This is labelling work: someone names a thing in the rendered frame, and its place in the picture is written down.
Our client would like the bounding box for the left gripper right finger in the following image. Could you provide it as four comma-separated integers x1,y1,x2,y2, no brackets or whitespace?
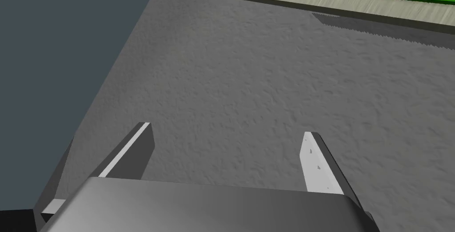
299,131,363,209

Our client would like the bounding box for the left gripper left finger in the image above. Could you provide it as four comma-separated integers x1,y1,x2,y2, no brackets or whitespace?
89,121,156,181

